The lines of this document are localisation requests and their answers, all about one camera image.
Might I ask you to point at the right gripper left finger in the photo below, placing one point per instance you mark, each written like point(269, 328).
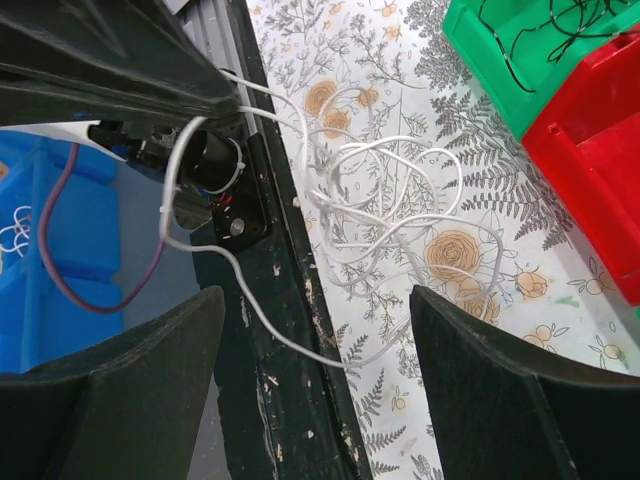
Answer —
point(126, 408)

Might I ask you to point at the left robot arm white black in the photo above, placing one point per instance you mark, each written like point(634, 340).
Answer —
point(210, 159)

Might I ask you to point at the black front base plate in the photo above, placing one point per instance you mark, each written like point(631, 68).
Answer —
point(282, 415)

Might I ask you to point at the red bin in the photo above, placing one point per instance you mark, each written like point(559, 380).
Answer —
point(586, 143)

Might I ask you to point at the left green bin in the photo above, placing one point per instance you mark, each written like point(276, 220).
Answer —
point(522, 51)

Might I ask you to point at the floral table mat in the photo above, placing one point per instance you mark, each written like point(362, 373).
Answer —
point(368, 70)

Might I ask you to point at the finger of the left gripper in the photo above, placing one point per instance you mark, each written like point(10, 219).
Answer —
point(169, 94)
point(137, 48)

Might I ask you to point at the blue storage crate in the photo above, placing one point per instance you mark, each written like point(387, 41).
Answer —
point(38, 322)

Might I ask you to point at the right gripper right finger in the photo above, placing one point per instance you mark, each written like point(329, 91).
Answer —
point(502, 408)

